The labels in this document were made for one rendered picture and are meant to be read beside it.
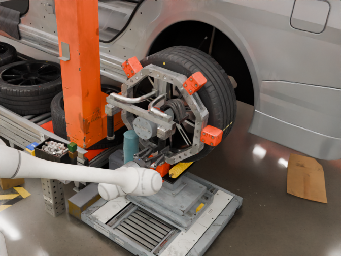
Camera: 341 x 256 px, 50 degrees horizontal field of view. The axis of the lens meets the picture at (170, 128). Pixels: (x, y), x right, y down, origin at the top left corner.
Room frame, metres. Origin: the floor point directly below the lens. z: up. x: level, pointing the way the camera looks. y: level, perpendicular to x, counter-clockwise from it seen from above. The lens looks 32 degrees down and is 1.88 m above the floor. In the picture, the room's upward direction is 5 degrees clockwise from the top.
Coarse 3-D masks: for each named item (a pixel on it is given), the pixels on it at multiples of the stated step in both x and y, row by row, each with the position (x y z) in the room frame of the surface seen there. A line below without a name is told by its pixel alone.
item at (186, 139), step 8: (144, 80) 1.96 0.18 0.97; (152, 80) 1.91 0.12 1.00; (136, 88) 1.94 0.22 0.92; (144, 88) 2.01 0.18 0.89; (136, 96) 1.95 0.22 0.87; (176, 96) 1.87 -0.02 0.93; (136, 104) 1.95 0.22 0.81; (144, 104) 2.01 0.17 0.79; (176, 128) 2.03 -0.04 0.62; (184, 128) 1.80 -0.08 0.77; (176, 136) 1.94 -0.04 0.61; (184, 136) 1.78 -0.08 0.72; (192, 136) 1.93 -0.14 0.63; (168, 144) 1.84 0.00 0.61; (176, 144) 1.84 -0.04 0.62; (184, 144) 1.83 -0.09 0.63; (192, 144) 1.75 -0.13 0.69
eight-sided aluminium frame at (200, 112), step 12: (144, 72) 1.80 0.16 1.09; (156, 72) 1.76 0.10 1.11; (168, 72) 1.77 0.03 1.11; (132, 84) 1.85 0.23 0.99; (180, 84) 1.68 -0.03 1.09; (132, 96) 1.92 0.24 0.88; (192, 96) 1.66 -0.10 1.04; (192, 108) 1.64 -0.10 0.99; (204, 108) 1.66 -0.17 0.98; (132, 120) 1.90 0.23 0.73; (204, 120) 1.64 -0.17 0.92; (144, 144) 1.81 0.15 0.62; (168, 156) 1.71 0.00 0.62; (180, 156) 1.68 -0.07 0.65
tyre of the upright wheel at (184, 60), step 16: (176, 48) 1.98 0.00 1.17; (192, 48) 1.98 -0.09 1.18; (144, 64) 1.91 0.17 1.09; (160, 64) 1.85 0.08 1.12; (176, 64) 1.80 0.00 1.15; (192, 64) 1.80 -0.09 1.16; (208, 64) 1.86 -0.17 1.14; (208, 80) 1.74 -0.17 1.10; (224, 80) 1.83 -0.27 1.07; (208, 96) 1.69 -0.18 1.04; (224, 96) 1.76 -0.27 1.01; (224, 112) 1.71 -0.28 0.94; (224, 128) 1.71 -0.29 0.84; (192, 160) 1.71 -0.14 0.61
